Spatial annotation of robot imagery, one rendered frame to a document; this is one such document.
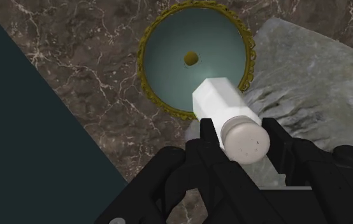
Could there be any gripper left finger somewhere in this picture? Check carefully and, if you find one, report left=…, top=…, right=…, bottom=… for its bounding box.
left=94, top=118, right=284, bottom=224

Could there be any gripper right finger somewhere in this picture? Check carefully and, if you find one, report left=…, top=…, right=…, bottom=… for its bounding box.
left=261, top=117, right=353, bottom=224

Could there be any white salt shaker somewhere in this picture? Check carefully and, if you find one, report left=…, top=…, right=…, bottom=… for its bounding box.
left=192, top=77, right=271, bottom=165

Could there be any grey stone slab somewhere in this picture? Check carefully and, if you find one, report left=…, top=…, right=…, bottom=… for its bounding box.
left=185, top=17, right=353, bottom=188

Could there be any teal bowl with gold rim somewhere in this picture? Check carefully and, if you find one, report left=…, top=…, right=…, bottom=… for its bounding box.
left=136, top=0, right=257, bottom=121

